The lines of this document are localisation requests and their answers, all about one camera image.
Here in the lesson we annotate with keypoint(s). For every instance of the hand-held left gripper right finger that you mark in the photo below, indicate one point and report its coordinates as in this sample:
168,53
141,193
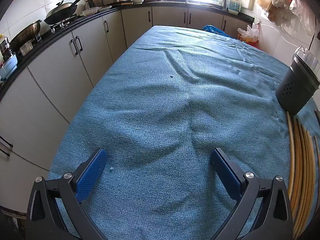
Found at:
225,172

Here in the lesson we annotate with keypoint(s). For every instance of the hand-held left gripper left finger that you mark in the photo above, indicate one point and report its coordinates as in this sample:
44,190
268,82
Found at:
91,172

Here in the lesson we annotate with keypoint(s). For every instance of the bunch of wooden chopsticks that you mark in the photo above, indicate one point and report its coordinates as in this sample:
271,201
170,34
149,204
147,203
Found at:
303,167

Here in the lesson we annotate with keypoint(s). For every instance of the dark grey utensil holder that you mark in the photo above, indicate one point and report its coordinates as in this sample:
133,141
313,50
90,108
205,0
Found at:
295,90

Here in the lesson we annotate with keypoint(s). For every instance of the blue table cloth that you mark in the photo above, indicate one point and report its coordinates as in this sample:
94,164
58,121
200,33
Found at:
160,105

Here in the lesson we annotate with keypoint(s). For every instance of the grey kitchen base cabinets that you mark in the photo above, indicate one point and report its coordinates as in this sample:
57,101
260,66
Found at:
57,62

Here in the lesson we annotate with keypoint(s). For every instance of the light blue container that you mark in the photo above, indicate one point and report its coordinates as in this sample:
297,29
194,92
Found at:
8,66

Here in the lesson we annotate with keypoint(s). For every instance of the steel rectangular container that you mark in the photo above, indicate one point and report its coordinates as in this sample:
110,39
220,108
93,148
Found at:
26,48

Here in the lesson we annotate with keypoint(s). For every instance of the white plastic bag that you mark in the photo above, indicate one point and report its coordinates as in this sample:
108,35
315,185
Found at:
247,33

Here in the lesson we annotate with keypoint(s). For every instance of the blue plastic bag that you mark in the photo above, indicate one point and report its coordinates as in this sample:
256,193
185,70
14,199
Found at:
212,28

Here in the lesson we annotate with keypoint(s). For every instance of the black gas stove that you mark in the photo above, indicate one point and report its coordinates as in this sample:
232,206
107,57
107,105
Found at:
61,25

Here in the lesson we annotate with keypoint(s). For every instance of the dark sauce bottle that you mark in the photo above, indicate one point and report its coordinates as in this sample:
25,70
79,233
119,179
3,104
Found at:
4,48

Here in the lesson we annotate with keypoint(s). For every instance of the dark metal wok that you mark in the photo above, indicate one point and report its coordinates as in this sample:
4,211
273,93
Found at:
23,36

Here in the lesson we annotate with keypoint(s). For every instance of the black kitchen countertop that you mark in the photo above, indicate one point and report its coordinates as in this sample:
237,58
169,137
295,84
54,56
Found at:
243,17

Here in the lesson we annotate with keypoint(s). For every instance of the white dish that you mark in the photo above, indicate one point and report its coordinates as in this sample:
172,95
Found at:
90,11

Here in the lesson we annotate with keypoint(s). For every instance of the black wok with lid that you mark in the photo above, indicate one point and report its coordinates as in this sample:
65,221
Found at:
62,13

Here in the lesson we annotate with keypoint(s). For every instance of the white detergent jug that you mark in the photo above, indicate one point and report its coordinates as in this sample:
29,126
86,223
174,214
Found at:
234,5

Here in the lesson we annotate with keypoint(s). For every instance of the steel kettle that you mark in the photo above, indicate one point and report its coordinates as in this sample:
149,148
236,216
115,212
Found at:
90,4

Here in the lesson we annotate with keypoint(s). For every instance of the clear plastic bag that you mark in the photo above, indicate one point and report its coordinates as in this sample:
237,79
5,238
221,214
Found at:
302,12

